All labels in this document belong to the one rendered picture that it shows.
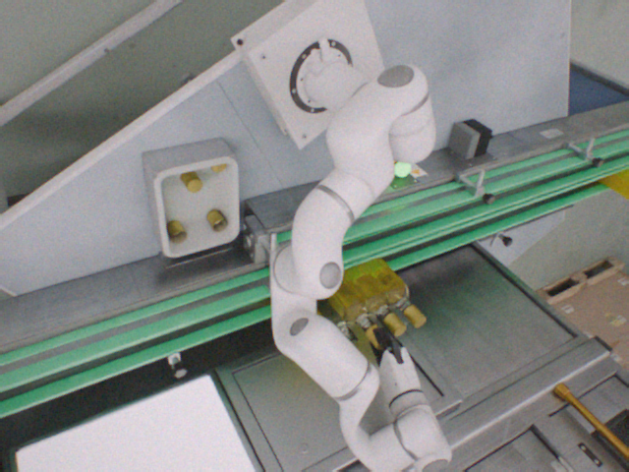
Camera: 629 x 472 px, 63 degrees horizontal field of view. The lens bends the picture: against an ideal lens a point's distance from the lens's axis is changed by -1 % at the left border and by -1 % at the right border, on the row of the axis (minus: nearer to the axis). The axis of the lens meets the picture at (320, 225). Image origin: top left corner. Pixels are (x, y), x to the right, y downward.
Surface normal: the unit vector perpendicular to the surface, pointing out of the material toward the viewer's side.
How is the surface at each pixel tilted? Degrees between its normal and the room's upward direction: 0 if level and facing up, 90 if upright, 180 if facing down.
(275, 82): 4
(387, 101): 71
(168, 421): 90
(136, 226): 0
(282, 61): 4
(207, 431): 90
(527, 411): 90
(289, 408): 90
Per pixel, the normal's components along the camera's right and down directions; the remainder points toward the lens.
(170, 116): 0.50, 0.58
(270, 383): 0.08, -0.78
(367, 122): -0.07, -0.40
